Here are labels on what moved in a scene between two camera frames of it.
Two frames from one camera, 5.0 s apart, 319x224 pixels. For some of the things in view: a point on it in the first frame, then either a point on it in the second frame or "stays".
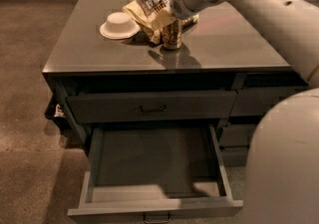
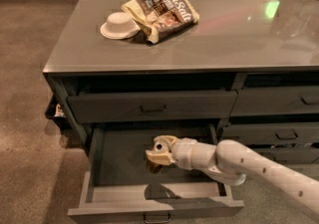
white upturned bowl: x=120 y=26 stays
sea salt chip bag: x=154 y=11 stays
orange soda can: x=171 y=35 to x=154 y=167
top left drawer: x=150 y=105 stays
